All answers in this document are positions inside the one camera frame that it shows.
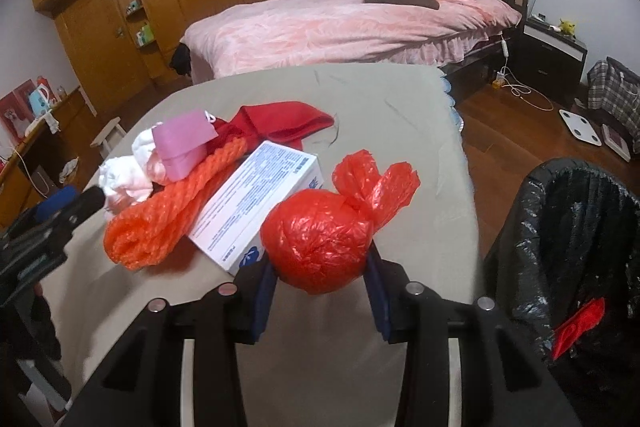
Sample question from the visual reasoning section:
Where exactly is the trash bin with black bag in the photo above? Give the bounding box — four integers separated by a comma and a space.
484, 157, 640, 427

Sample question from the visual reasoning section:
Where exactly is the white bathroom scale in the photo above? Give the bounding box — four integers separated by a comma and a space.
559, 108, 609, 149

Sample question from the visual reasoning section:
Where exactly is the white cardboard box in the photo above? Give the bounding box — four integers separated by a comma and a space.
187, 140, 325, 278

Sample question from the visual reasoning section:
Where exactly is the red knotted plastic bag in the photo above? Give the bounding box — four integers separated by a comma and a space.
260, 150, 421, 296

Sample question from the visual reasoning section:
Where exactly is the white tissue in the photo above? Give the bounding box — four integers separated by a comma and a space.
97, 157, 154, 216
131, 126, 166, 182

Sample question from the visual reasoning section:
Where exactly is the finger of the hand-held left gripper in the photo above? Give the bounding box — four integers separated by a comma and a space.
47, 186, 107, 244
14, 186, 79, 230

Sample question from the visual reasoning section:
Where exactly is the red gift bag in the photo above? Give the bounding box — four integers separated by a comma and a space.
0, 82, 37, 138

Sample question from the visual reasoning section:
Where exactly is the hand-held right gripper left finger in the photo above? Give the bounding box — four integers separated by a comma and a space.
62, 259, 277, 427

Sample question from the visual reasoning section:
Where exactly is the pink framed flat object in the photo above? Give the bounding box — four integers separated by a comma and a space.
602, 124, 634, 163

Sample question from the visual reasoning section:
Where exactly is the dark nightstand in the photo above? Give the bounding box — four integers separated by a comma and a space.
515, 17, 589, 108

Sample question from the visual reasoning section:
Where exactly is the pink bed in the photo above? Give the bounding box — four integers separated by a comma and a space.
180, 0, 524, 80

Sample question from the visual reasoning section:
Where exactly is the black cloth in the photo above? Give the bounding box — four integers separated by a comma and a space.
169, 42, 194, 76

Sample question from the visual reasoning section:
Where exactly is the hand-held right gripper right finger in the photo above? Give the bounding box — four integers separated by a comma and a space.
364, 256, 582, 427

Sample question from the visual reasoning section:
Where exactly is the white stool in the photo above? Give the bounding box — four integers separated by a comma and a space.
91, 117, 127, 158

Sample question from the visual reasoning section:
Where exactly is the plaid bag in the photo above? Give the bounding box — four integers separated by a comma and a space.
586, 57, 640, 124

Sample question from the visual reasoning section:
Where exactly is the white power cable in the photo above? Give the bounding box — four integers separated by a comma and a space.
492, 34, 554, 113

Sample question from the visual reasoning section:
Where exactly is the wooden desk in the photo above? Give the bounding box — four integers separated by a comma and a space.
0, 87, 97, 219

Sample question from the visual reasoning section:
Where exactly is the person's left forearm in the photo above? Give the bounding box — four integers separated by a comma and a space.
0, 279, 64, 364

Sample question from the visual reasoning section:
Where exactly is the red plastic scrap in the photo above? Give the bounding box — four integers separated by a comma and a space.
552, 297, 606, 359

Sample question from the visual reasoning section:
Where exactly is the orange foam mesh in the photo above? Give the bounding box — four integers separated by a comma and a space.
104, 134, 266, 272

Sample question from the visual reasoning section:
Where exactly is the pink foam mesh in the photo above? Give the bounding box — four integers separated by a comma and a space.
152, 109, 219, 180

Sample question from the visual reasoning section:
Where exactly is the red cloth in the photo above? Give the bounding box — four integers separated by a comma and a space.
210, 104, 335, 155

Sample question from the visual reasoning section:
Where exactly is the light blue kettle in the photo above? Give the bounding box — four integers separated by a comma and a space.
27, 79, 57, 116

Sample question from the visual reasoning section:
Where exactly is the grey table cloth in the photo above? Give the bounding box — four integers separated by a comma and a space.
37, 63, 488, 427

